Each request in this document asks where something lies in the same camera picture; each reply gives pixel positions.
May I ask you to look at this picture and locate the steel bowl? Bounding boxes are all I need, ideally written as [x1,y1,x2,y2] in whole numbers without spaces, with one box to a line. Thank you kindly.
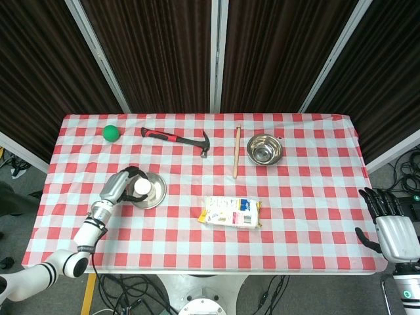
[246,133,284,166]

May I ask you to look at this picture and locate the black box with green lights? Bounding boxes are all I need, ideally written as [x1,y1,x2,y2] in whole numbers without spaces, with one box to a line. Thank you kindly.
[393,195,420,221]

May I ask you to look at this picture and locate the green ball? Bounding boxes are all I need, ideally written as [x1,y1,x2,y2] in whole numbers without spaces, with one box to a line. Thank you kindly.
[102,125,120,142]

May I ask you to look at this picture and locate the black cable with plug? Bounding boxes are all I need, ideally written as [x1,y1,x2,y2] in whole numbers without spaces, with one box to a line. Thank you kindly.
[255,274,290,310]

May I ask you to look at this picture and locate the yellow floor tape strip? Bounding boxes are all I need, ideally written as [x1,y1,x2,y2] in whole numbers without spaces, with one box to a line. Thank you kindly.
[80,274,98,315]

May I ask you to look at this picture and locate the red black claw hammer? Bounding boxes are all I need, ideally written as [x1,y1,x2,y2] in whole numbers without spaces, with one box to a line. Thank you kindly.
[140,127,211,159]

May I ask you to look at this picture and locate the black cable bundle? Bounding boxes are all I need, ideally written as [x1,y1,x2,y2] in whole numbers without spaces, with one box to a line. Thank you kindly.
[91,274,180,315]

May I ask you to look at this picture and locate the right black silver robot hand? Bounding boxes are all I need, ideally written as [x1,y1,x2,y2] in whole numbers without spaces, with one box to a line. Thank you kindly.
[355,187,420,263]

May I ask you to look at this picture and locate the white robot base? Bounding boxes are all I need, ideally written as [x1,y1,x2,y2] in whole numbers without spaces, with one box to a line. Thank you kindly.
[157,274,250,315]

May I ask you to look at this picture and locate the aluminium partition post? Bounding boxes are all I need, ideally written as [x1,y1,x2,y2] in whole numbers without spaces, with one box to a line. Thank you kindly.
[64,0,132,114]
[209,0,230,113]
[298,0,374,114]

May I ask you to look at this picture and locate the black coiled floor cables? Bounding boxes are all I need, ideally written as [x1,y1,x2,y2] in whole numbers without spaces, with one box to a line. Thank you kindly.
[388,147,420,196]

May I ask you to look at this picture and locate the white yellow snack package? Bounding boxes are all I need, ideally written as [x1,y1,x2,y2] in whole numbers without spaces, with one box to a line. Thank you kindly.
[197,196,263,230]

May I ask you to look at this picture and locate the round steel plate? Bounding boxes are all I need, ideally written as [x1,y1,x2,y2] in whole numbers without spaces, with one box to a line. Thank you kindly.
[130,172,167,210]

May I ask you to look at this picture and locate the white plastic cup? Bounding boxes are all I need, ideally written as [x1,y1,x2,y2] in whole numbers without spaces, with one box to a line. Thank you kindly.
[133,177,153,198]

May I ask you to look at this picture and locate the red white checkered tablecloth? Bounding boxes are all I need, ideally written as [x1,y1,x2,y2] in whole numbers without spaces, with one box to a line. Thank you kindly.
[21,113,383,274]

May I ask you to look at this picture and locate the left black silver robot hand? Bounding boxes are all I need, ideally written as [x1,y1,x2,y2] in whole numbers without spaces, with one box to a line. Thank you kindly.
[99,166,155,205]

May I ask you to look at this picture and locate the aluminium partition base rail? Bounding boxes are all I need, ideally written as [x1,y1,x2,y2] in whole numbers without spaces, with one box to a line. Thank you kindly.
[0,131,50,174]
[366,129,420,174]

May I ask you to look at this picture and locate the wooden stick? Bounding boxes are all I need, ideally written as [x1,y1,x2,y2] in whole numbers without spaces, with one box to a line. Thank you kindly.
[232,123,242,180]

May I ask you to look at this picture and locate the dark brown partition panel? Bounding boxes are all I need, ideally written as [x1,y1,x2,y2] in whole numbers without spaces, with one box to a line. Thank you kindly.
[80,0,213,114]
[306,0,420,165]
[220,0,362,114]
[0,0,123,162]

